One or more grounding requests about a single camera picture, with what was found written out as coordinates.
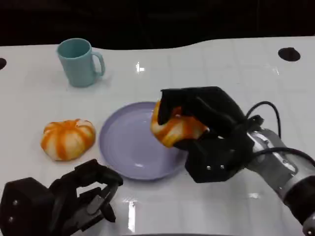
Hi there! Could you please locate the pale green mug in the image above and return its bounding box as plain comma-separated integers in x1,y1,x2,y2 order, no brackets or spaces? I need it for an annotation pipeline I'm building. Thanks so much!
57,37,106,88

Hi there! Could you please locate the lilac plate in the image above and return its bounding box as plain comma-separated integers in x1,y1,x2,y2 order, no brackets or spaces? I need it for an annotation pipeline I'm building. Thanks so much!
98,101,190,182

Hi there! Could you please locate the orange and white toy bread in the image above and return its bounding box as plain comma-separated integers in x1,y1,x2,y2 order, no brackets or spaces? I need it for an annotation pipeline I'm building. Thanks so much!
150,100,210,148
40,118,96,162

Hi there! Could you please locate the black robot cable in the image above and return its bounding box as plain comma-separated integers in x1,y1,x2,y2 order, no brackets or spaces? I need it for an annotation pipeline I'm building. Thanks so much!
252,147,315,171
246,101,283,139

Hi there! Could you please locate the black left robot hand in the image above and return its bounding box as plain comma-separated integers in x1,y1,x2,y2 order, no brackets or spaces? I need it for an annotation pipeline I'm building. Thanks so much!
0,159,124,236

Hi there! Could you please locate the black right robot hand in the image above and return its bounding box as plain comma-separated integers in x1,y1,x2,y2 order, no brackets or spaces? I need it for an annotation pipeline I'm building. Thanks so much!
157,86,254,184

